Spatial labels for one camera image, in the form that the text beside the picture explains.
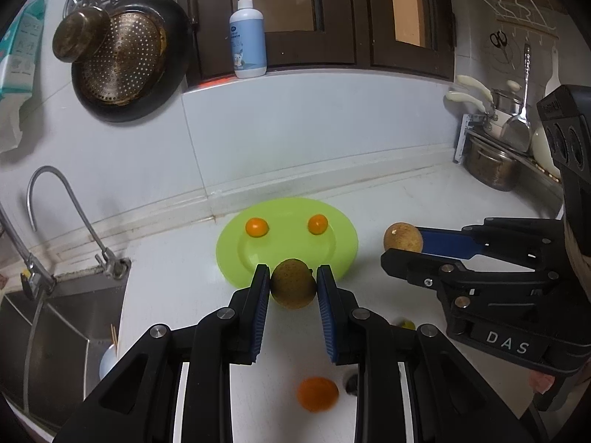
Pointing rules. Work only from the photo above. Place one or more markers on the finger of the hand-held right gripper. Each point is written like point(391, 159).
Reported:
point(448, 242)
point(411, 265)

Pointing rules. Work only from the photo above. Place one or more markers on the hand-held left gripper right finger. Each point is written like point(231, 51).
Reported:
point(325, 314)

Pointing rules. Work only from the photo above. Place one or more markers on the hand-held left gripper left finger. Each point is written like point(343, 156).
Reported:
point(261, 314)

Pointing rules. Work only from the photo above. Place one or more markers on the brown kiwi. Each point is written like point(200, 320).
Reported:
point(401, 237)
point(292, 286)

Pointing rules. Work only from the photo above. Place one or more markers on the green plate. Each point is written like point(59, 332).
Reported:
point(286, 244)

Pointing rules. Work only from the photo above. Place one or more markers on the person's right hand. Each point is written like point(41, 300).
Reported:
point(541, 381)

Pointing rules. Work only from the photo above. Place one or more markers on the small yellow-green fruit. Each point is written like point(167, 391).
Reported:
point(406, 324)

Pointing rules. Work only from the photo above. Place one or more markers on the small dark fruit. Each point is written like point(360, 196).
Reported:
point(352, 384)

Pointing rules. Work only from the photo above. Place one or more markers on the orange tangerine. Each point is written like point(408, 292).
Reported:
point(317, 393)

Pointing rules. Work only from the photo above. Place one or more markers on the small orange kumquat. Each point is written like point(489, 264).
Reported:
point(317, 224)
point(257, 227)

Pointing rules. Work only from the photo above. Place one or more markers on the white plate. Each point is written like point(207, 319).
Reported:
point(542, 152)

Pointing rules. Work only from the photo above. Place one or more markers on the steel dish rack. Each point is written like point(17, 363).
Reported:
point(466, 124)

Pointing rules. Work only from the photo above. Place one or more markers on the steel spatula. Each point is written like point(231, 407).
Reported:
point(517, 129)

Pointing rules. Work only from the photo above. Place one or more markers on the wooden chopsticks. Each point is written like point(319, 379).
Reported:
point(115, 339)

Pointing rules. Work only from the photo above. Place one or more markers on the steel pot with lid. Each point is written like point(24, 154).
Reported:
point(505, 99)

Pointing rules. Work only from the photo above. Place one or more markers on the chrome gooseneck faucet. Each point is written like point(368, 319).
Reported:
point(112, 264)

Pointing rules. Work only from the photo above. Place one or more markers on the white plastic spatula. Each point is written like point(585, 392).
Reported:
point(553, 83)

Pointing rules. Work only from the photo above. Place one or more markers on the white bowl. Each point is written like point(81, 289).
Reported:
point(108, 362)

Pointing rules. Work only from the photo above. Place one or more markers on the steel sink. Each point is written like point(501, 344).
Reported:
point(60, 323)

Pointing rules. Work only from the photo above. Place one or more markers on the black scissors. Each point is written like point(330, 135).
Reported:
point(499, 40)

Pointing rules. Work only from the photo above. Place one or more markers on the chrome tap valve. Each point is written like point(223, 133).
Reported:
point(28, 274)

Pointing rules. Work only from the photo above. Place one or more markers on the white pump soap bottle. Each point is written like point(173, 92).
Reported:
point(248, 41)

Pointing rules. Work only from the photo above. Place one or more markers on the black frying pan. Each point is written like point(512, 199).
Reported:
point(120, 69)

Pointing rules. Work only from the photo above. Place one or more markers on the white plastic bag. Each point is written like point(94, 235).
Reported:
point(11, 120)

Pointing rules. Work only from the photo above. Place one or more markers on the small brass pot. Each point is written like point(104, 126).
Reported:
point(81, 34)

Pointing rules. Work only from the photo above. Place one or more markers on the green and white package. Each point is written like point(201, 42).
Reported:
point(21, 41)

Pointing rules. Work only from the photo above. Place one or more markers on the dark wooden window frame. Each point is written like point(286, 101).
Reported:
point(341, 57)

